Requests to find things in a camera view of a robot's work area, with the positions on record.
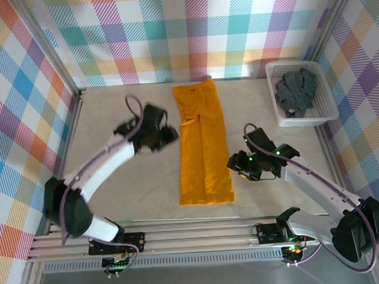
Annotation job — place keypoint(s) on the white plastic laundry basket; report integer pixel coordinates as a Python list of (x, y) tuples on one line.
[(270, 80)]

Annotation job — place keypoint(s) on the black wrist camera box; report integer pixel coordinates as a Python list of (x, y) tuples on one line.
[(168, 135), (236, 163)]

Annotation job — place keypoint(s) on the aluminium mounting rail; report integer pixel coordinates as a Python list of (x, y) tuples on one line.
[(197, 237)]

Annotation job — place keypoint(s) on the left aluminium side rail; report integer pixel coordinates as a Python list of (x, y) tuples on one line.
[(76, 113)]

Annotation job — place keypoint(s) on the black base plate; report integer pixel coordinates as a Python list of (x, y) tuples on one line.
[(267, 233), (136, 241)]

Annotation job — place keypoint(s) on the yellow t-shirt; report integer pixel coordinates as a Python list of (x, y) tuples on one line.
[(202, 147)]

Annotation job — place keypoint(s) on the left black wrist camera box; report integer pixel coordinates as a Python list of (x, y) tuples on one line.
[(168, 135)]

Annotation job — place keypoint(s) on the aluminium side rail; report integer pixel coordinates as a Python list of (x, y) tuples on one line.
[(328, 147), (76, 113)]

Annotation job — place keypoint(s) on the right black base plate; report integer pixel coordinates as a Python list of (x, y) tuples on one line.
[(267, 233)]

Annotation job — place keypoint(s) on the grey t-shirt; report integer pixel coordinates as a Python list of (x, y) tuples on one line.
[(296, 92)]

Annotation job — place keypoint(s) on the right aluminium side rail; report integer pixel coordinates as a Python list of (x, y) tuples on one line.
[(328, 147)]

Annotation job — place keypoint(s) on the right black wrist camera box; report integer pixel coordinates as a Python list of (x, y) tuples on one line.
[(236, 163)]

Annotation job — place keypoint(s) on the green circuit board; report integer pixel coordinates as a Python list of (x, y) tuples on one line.
[(118, 263), (293, 251)]

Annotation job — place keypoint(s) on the aluminium frame post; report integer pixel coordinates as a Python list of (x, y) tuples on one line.
[(329, 20), (51, 50)]

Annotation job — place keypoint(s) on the left green circuit board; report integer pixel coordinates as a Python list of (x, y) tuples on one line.
[(118, 263)]

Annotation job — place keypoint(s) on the left aluminium frame post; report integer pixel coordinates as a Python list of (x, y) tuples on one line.
[(51, 50)]

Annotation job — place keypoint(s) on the right aluminium frame post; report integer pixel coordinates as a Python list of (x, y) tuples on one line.
[(329, 20)]

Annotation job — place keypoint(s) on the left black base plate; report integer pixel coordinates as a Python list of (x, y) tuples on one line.
[(136, 241)]

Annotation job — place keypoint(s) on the right green circuit board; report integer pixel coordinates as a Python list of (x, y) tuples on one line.
[(293, 251)]

